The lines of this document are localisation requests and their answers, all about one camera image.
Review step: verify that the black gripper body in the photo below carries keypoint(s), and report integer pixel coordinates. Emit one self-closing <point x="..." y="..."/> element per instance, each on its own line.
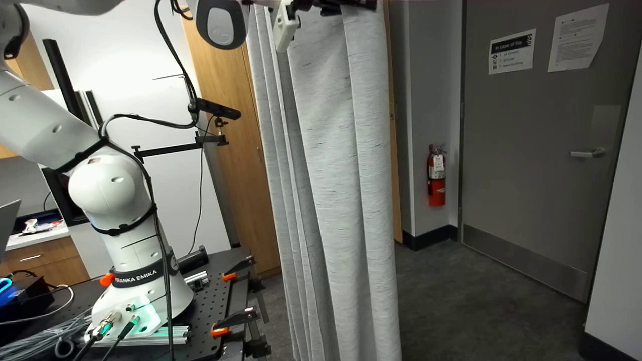
<point x="329" y="7"/>

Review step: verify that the grey fabric curtain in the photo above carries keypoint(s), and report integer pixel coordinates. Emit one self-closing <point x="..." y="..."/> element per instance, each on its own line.
<point x="323" y="117"/>

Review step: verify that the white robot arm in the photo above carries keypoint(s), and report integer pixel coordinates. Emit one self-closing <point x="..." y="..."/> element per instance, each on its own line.
<point x="110" y="184"/>

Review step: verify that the wooden cabinet panel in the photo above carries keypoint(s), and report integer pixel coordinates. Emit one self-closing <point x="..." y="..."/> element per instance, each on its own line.
<point x="237" y="168"/>

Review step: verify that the black and white sign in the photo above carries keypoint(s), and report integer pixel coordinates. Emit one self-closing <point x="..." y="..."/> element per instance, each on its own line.
<point x="513" y="52"/>

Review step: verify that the red fire extinguisher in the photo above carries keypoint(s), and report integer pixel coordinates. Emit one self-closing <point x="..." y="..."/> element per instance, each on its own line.
<point x="436" y="177"/>

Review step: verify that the grey door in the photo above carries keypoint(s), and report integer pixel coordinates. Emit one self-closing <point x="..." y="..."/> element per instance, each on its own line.
<point x="525" y="200"/>

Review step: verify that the white paper notice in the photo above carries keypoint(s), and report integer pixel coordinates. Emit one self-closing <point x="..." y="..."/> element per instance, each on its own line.
<point x="577" y="38"/>

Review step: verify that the wooden drawer cabinet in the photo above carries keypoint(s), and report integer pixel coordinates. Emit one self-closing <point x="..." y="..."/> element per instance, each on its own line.
<point x="56" y="261"/>

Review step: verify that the black perforated robot table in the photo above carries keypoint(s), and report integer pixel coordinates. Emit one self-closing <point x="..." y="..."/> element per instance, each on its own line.
<point x="59" y="338"/>

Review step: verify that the orange handled clamp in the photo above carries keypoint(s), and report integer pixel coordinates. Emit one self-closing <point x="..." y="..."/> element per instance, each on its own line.
<point x="225" y="325"/>
<point x="237" y="267"/>

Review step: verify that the silver door handle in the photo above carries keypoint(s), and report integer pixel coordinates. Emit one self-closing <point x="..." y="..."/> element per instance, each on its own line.
<point x="589" y="154"/>

